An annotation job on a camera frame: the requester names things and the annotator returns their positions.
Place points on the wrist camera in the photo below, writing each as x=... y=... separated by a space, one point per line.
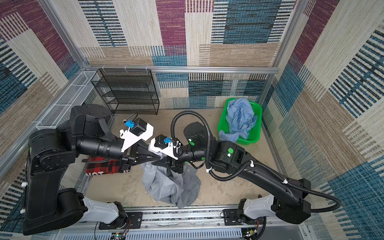
x=136 y=130
x=164 y=145

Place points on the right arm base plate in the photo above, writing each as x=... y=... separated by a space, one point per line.
x=232 y=218

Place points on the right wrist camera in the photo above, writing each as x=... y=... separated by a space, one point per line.
x=164 y=145

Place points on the light blue shirt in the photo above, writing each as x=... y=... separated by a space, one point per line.
x=240 y=118

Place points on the red black plaid folded shirt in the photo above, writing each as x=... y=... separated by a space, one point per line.
x=99 y=166

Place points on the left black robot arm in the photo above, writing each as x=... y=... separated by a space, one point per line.
x=51 y=151

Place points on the white slotted cable duct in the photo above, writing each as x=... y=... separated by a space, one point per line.
x=198 y=234

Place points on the grey long sleeve shirt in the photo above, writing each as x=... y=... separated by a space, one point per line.
x=170 y=187

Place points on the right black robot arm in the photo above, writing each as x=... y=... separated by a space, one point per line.
x=286 y=199

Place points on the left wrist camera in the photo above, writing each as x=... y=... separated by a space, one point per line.
x=136 y=130

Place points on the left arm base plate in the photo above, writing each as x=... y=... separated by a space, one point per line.
x=132 y=220

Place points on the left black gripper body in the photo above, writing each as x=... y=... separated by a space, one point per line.
x=129 y=153

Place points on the aluminium front rail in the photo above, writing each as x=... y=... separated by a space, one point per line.
x=172 y=218

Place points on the green plastic basket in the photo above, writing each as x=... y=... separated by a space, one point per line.
x=255 y=132

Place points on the white wire mesh basket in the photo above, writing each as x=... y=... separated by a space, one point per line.
x=74 y=95

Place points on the black wire shelf rack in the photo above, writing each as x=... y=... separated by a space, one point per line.
x=127 y=91

